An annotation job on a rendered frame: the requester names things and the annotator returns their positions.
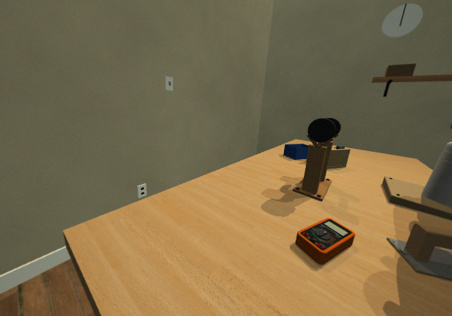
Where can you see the orange digital multimeter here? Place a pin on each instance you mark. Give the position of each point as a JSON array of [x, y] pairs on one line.
[[324, 240]]

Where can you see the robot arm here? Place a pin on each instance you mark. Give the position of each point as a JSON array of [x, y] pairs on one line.
[[439, 185]]

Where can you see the brown open-top wooden crate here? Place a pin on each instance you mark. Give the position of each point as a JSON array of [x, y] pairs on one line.
[[337, 159]]

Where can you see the dark blue open bin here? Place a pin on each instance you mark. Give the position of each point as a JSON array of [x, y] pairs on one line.
[[296, 151]]

